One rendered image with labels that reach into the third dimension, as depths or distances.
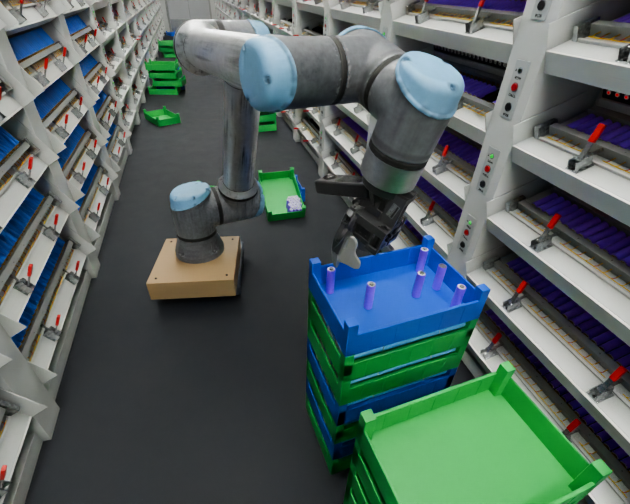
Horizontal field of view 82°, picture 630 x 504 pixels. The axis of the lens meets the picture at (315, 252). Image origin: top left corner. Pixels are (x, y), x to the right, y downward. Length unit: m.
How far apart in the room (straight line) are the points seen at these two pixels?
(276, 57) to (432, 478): 0.65
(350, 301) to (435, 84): 0.46
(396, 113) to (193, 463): 0.98
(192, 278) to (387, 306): 0.83
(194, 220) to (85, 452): 0.76
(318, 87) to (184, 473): 0.97
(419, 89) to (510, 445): 0.59
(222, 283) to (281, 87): 0.98
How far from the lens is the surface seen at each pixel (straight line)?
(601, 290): 0.93
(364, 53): 0.57
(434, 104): 0.50
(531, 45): 1.00
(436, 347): 0.82
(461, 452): 0.73
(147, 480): 1.17
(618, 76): 0.87
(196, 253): 1.47
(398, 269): 0.88
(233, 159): 1.29
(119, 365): 1.40
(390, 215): 0.59
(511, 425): 0.79
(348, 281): 0.83
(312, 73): 0.52
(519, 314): 1.10
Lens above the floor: 1.02
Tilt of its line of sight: 36 degrees down
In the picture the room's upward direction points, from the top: 2 degrees clockwise
